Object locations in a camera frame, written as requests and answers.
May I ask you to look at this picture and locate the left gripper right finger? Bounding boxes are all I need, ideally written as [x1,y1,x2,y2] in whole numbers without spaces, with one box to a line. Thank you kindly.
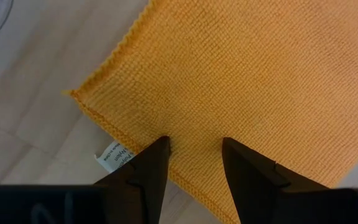
[222,136,358,224]

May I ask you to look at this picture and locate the orange microfiber towel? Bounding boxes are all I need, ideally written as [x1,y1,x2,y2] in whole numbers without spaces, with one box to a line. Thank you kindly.
[61,0,358,224]

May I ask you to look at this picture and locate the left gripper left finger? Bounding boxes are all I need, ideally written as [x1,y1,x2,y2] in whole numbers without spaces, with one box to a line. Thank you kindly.
[0,135,172,224]

